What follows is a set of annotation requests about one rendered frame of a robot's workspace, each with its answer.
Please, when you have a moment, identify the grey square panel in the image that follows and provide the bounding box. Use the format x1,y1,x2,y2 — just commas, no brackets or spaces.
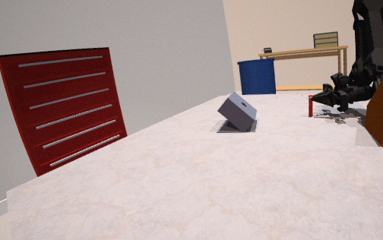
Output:
217,92,257,133

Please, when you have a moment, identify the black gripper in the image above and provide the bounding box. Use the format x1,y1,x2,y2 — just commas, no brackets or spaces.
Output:
311,84,357,112

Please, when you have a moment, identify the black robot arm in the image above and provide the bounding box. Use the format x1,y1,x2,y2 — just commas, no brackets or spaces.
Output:
331,0,383,102

